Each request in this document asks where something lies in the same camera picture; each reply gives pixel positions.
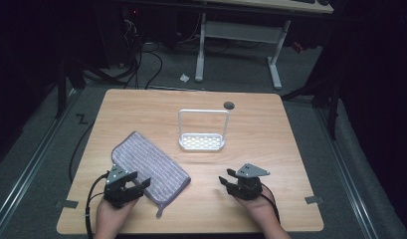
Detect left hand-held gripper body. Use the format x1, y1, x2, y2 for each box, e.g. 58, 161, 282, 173
102, 163, 141, 210

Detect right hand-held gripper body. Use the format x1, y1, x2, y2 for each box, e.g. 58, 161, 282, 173
226, 162, 272, 201

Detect purple-grey striped towel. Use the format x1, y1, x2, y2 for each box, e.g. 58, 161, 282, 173
110, 130, 192, 219

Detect person's left hand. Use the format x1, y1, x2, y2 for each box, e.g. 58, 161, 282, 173
96, 196, 139, 221

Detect person's right hand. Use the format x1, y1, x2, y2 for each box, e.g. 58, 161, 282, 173
233, 190, 279, 218

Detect white towel rack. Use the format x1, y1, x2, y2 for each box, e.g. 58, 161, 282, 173
177, 108, 231, 152

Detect grey tape piece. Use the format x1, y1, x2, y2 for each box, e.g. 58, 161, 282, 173
61, 199, 80, 210
304, 195, 324, 205

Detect black metal stand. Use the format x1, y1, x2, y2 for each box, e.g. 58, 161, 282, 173
280, 76, 341, 140
54, 56, 88, 120

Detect white-legged desk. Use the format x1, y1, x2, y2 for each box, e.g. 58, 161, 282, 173
194, 0, 334, 91

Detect dark computer tower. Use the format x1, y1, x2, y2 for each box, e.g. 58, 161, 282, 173
95, 4, 142, 69

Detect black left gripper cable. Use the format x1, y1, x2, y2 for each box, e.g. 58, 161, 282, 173
85, 171, 111, 239

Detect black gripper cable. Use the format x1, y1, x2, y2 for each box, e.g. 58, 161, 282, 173
85, 171, 111, 239
259, 183, 282, 224

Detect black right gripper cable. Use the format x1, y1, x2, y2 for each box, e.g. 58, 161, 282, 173
259, 183, 282, 224

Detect black thin floor cable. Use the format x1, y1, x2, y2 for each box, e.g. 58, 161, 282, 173
68, 121, 96, 183

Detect metal floor rail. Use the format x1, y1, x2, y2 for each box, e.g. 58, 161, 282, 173
314, 108, 379, 239
0, 89, 80, 235

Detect black floor cables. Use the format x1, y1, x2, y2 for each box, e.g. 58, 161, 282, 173
120, 19, 199, 90

